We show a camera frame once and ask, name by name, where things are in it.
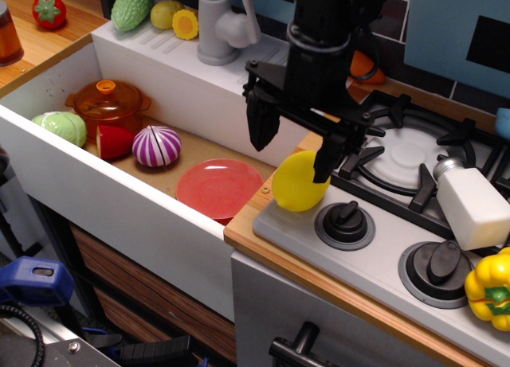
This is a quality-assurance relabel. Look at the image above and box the red toy tomato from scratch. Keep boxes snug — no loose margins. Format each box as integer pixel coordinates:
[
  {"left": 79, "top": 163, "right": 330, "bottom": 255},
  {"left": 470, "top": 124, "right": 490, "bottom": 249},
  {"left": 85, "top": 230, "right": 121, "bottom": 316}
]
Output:
[{"left": 32, "top": 0, "right": 67, "bottom": 29}]

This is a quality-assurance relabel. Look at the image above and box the orange transparent toy pot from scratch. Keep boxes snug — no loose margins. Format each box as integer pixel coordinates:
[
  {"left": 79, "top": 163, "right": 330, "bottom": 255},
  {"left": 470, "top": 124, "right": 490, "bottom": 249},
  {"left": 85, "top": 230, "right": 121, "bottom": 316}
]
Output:
[{"left": 65, "top": 80, "right": 151, "bottom": 142}]

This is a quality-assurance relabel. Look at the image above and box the red toy apple half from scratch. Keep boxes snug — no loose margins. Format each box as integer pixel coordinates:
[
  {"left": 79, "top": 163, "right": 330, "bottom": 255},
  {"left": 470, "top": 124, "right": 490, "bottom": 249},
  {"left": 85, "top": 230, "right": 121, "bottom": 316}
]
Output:
[{"left": 96, "top": 125, "right": 135, "bottom": 160}]

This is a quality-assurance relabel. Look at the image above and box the black stove knob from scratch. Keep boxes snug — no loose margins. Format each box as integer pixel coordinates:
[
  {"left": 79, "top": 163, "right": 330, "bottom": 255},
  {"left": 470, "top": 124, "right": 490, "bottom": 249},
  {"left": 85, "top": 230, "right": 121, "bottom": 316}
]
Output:
[
  {"left": 398, "top": 240, "right": 473, "bottom": 310},
  {"left": 314, "top": 201, "right": 375, "bottom": 252}
]

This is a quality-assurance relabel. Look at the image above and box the white salt shaker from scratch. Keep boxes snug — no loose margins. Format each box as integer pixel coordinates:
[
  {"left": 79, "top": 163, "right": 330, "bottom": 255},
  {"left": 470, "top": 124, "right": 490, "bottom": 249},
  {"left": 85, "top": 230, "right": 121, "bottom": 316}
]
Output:
[{"left": 433, "top": 158, "right": 509, "bottom": 251}]

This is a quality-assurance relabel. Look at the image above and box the green toy cabbage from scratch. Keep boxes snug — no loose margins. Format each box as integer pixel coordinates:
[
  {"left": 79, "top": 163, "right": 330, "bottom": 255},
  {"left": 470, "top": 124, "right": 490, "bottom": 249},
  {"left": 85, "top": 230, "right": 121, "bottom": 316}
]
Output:
[{"left": 32, "top": 111, "right": 87, "bottom": 147}]

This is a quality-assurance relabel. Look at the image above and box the blue clamp handle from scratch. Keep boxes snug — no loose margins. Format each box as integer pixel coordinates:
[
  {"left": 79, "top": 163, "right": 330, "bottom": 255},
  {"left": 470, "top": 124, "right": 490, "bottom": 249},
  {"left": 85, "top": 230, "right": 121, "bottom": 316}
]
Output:
[{"left": 1, "top": 256, "right": 75, "bottom": 307}]

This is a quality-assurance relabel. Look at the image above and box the black right stove knob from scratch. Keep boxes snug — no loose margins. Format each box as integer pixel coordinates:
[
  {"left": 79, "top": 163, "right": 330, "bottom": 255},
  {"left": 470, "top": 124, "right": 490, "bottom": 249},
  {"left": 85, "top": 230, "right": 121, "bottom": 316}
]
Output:
[{"left": 398, "top": 240, "right": 473, "bottom": 310}]

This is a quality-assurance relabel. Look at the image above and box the amber glass jar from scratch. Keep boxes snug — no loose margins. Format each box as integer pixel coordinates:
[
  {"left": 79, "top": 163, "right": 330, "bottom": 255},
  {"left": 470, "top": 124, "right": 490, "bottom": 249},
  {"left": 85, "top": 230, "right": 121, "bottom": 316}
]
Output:
[{"left": 0, "top": 1, "right": 24, "bottom": 67}]

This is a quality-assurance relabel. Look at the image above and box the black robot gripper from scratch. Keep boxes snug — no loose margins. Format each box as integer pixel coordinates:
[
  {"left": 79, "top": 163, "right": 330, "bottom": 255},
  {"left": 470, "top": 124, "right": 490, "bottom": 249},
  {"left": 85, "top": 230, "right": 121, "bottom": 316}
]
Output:
[{"left": 243, "top": 24, "right": 374, "bottom": 184}]

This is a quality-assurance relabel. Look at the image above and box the metal oven door handle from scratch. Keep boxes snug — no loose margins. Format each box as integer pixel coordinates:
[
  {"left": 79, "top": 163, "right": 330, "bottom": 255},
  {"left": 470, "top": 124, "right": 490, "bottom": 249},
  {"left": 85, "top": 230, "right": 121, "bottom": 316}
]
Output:
[{"left": 269, "top": 322, "right": 335, "bottom": 367}]

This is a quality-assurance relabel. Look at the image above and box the yellow toy potato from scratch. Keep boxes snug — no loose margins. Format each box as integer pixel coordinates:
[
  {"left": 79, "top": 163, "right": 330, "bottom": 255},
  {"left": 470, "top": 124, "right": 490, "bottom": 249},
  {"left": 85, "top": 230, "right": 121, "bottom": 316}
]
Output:
[{"left": 151, "top": 0, "right": 185, "bottom": 29}]

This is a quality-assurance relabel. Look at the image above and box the orange toy carrot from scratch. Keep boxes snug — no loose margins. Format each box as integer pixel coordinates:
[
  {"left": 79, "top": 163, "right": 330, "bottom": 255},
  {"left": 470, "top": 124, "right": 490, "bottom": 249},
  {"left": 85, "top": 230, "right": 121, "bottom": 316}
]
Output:
[{"left": 350, "top": 50, "right": 386, "bottom": 84}]

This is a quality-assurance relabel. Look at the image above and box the yellow toy bell pepper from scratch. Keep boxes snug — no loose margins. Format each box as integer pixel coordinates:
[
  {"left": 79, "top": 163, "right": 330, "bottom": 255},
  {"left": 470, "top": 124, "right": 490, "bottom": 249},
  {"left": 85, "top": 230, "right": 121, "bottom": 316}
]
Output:
[{"left": 465, "top": 248, "right": 509, "bottom": 332}]

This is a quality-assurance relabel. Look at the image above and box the black left stove knob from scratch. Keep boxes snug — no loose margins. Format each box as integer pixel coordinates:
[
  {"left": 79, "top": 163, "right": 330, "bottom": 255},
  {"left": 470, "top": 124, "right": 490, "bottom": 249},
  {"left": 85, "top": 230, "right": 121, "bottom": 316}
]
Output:
[{"left": 314, "top": 201, "right": 375, "bottom": 252}]

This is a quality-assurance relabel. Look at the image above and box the black stove burner grate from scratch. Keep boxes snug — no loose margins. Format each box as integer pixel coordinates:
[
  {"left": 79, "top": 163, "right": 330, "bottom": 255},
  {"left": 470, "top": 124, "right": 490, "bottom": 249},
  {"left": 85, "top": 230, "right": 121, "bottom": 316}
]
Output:
[{"left": 331, "top": 91, "right": 509, "bottom": 239}]

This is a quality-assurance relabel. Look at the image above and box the purple striped toy onion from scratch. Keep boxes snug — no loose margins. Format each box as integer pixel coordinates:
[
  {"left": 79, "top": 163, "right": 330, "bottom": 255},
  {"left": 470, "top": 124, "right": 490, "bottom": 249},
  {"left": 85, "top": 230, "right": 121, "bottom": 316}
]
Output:
[{"left": 131, "top": 125, "right": 182, "bottom": 167}]

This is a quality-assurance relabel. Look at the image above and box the blue object at edge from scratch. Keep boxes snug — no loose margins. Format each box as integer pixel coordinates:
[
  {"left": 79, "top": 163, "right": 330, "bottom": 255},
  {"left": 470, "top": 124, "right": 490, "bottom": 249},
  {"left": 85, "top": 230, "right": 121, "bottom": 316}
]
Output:
[{"left": 495, "top": 107, "right": 510, "bottom": 140}]

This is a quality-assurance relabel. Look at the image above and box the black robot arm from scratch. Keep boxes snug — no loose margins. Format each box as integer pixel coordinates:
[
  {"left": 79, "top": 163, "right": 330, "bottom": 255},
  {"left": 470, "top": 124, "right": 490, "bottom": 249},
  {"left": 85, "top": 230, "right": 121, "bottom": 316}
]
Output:
[{"left": 243, "top": 0, "right": 385, "bottom": 183}]

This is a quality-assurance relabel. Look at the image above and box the grey toy faucet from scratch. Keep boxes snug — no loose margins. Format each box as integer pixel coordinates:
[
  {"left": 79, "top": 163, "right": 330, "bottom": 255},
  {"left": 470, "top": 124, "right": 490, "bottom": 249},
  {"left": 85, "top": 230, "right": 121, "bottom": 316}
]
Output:
[{"left": 197, "top": 0, "right": 261, "bottom": 66}]

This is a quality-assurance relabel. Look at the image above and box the yellow toy lemon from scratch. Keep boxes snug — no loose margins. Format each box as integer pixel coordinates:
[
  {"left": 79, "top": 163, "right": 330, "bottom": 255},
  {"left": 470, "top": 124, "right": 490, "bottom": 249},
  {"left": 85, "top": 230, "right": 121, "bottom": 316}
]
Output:
[{"left": 272, "top": 150, "right": 331, "bottom": 212}]

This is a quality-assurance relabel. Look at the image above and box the red plastic plate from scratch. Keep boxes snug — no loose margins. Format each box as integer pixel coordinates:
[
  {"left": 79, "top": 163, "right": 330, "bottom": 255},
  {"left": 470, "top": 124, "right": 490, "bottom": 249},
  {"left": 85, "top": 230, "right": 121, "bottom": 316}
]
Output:
[{"left": 176, "top": 158, "right": 264, "bottom": 225}]

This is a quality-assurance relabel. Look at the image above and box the white toy sink basin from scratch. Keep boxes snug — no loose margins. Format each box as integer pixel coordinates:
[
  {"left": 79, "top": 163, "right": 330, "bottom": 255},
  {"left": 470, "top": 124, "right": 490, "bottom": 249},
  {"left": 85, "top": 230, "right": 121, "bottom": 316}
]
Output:
[{"left": 1, "top": 23, "right": 306, "bottom": 319}]

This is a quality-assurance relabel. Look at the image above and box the green toy bitter gourd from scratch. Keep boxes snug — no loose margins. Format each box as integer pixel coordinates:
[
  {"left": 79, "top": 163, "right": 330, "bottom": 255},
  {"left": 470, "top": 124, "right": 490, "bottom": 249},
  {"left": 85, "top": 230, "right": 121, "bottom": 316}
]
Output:
[{"left": 111, "top": 0, "right": 155, "bottom": 32}]

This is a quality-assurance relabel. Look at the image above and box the yellow toy corn piece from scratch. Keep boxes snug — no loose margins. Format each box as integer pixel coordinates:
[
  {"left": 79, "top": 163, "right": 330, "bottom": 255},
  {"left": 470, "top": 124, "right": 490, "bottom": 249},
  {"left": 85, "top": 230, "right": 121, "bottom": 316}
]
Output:
[{"left": 172, "top": 9, "right": 199, "bottom": 41}]

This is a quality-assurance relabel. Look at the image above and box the grey toy stove top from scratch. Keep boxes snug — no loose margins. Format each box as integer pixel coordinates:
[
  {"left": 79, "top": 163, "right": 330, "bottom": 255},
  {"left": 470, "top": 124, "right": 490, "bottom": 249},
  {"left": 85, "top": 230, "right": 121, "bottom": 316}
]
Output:
[{"left": 252, "top": 88, "right": 510, "bottom": 367}]

